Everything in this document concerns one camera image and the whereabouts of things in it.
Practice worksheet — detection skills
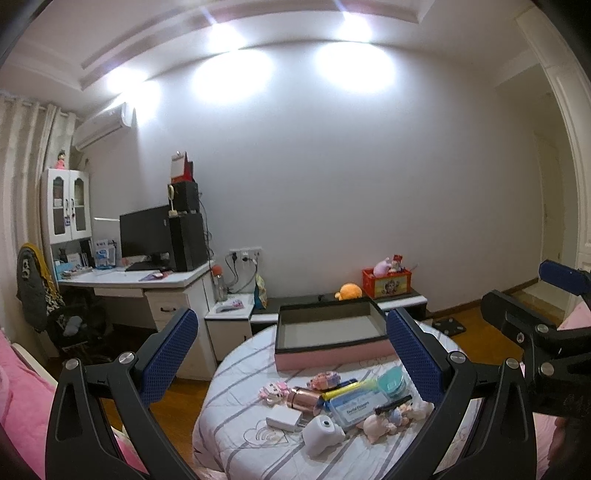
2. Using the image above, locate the teal round plastic container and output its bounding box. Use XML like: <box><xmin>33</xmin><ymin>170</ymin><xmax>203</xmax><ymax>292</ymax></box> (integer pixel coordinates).
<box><xmin>377</xmin><ymin>366</ymin><xmax>406</xmax><ymax>399</ymax></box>

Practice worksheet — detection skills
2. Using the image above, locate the black pen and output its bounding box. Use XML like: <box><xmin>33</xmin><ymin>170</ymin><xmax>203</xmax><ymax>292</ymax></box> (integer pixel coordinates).
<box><xmin>374</xmin><ymin>395</ymin><xmax>413</xmax><ymax>415</ymax></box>

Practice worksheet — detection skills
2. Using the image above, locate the pink pig doll figure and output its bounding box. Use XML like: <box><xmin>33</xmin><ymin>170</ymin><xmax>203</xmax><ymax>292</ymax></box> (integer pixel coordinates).
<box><xmin>356</xmin><ymin>400</ymin><xmax>435</xmax><ymax>444</ymax></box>

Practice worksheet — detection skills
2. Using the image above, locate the yellow highlighter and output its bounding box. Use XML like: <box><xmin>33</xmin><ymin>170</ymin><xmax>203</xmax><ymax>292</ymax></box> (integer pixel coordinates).
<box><xmin>322</xmin><ymin>379</ymin><xmax>377</xmax><ymax>402</ymax></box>

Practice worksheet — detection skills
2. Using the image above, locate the clear dental flossers box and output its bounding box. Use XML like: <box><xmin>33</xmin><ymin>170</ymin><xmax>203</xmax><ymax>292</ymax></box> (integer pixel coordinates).
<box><xmin>328</xmin><ymin>388</ymin><xmax>391</xmax><ymax>430</ymax></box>

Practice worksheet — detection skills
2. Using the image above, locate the rose gold metal cup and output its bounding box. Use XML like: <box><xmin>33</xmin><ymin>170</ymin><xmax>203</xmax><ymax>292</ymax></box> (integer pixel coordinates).
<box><xmin>287</xmin><ymin>387</ymin><xmax>325</xmax><ymax>415</ymax></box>

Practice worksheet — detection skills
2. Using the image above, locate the pink white brick figure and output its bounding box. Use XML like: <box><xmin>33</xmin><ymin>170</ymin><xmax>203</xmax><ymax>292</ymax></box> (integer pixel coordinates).
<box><xmin>259</xmin><ymin>382</ymin><xmax>290</xmax><ymax>406</ymax></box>

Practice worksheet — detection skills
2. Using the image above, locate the black floor scale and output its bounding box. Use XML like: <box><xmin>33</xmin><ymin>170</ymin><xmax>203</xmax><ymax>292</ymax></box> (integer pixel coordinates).
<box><xmin>432</xmin><ymin>317</ymin><xmax>466</xmax><ymax>337</ymax></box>

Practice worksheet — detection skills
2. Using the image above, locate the pink bed quilt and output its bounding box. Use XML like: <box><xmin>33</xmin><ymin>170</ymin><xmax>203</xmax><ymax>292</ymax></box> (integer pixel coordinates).
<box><xmin>0</xmin><ymin>329</ymin><xmax>150</xmax><ymax>480</ymax></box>

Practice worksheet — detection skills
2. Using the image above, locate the black office chair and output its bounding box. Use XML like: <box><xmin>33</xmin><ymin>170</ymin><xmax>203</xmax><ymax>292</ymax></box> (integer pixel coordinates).
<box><xmin>16</xmin><ymin>243</ymin><xmax>112</xmax><ymax>364</ymax></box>

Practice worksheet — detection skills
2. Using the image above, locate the red toy box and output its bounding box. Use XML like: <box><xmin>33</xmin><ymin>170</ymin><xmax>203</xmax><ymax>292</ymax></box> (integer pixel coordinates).
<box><xmin>362</xmin><ymin>268</ymin><xmax>412</xmax><ymax>300</ymax></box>

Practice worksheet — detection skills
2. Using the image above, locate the pink plush toy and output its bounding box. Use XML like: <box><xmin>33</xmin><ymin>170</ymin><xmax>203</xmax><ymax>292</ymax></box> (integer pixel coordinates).
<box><xmin>373</xmin><ymin>257</ymin><xmax>393</xmax><ymax>277</ymax></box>

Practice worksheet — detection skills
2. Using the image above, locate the pink black storage box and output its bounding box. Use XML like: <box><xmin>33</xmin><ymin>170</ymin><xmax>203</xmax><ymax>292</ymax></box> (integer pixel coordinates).
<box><xmin>274</xmin><ymin>302</ymin><xmax>394</xmax><ymax>371</ymax></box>

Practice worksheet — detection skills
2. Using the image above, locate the orange octopus plush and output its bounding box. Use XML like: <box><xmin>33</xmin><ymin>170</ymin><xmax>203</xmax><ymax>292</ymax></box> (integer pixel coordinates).
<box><xmin>335</xmin><ymin>283</ymin><xmax>363</xmax><ymax>301</ymax></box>

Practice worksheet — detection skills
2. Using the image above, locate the white desk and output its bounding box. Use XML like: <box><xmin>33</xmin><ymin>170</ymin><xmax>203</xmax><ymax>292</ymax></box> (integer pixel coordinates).
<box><xmin>58</xmin><ymin>261</ymin><xmax>217</xmax><ymax>381</ymax></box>

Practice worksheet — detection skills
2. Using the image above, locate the white nightstand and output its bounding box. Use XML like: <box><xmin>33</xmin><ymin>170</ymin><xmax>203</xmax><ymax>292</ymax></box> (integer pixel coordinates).
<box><xmin>205</xmin><ymin>294</ymin><xmax>254</xmax><ymax>362</ymax></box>

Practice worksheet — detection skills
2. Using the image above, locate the orange cap water bottle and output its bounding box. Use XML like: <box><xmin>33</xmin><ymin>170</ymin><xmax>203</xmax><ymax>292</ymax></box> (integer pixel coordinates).
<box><xmin>211</xmin><ymin>264</ymin><xmax>228</xmax><ymax>302</ymax></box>

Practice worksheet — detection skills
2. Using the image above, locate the black computer monitor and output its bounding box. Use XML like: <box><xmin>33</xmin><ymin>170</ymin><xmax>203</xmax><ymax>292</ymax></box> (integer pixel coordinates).
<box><xmin>119</xmin><ymin>205</ymin><xmax>171</xmax><ymax>266</ymax></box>

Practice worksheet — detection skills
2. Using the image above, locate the yellow snack bag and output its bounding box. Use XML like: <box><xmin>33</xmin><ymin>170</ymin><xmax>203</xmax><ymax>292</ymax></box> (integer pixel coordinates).
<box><xmin>253</xmin><ymin>274</ymin><xmax>269</xmax><ymax>310</ymax></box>

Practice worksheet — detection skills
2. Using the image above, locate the black computer tower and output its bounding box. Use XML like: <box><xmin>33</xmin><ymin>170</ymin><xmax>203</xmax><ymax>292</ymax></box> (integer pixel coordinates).
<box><xmin>168</xmin><ymin>212</ymin><xmax>208</xmax><ymax>272</ymax></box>

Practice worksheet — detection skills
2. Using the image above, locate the white glass door cabinet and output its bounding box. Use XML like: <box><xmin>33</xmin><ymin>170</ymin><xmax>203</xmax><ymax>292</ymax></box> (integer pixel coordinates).
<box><xmin>41</xmin><ymin>169</ymin><xmax>92</xmax><ymax>245</ymax></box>

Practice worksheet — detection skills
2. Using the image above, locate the black speaker box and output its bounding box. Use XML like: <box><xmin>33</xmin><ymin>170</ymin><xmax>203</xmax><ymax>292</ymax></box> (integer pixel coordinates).
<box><xmin>167</xmin><ymin>181</ymin><xmax>199</xmax><ymax>213</ymax></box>

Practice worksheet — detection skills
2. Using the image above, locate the small doll figurine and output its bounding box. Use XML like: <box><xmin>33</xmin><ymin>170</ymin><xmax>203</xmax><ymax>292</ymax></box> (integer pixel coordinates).
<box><xmin>54</xmin><ymin>150</ymin><xmax>66</xmax><ymax>170</ymax></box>

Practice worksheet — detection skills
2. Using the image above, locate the red white desk calendar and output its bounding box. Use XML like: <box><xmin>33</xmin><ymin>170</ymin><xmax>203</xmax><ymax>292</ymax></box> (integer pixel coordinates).
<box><xmin>170</xmin><ymin>151</ymin><xmax>193</xmax><ymax>183</ymax></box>

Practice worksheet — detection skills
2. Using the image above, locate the white striped curtain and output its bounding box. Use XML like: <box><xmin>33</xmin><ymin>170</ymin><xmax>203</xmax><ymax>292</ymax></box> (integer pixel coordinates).
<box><xmin>1</xmin><ymin>92</ymin><xmax>76</xmax><ymax>333</ymax></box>

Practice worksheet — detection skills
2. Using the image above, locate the white air conditioner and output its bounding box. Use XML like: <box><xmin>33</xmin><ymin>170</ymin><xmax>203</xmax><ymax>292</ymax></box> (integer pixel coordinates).
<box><xmin>72</xmin><ymin>102</ymin><xmax>134</xmax><ymax>151</ymax></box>

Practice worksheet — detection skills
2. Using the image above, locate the white wall power strip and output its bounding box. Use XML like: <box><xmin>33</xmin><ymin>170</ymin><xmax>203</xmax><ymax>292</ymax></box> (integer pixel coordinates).
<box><xmin>229</xmin><ymin>247</ymin><xmax>263</xmax><ymax>261</ymax></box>

